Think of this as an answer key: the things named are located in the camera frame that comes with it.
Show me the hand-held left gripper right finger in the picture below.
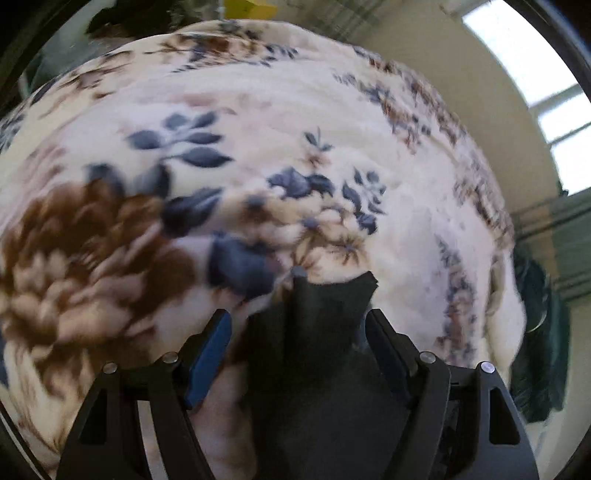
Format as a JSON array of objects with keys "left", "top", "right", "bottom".
[{"left": 366, "top": 308, "right": 541, "bottom": 480}]

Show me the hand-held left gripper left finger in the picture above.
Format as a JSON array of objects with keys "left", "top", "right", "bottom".
[{"left": 55, "top": 309, "right": 233, "bottom": 480}]

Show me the black small garment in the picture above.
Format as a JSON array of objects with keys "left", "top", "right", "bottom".
[{"left": 247, "top": 271, "right": 416, "bottom": 480}]

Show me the dark green cloth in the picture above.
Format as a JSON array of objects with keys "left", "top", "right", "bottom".
[{"left": 510, "top": 251, "right": 571, "bottom": 423}]

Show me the grey-green curtain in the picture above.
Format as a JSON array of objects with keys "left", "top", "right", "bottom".
[{"left": 512, "top": 187, "right": 591, "bottom": 298}]

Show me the floral fleece blanket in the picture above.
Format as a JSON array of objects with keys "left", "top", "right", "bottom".
[{"left": 0, "top": 21, "right": 529, "bottom": 480}]

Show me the bright window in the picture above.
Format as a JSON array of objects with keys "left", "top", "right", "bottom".
[{"left": 462, "top": 0, "right": 591, "bottom": 195}]

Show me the yellow object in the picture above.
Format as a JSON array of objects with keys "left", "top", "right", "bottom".
[{"left": 224, "top": 0, "right": 278, "bottom": 19}]

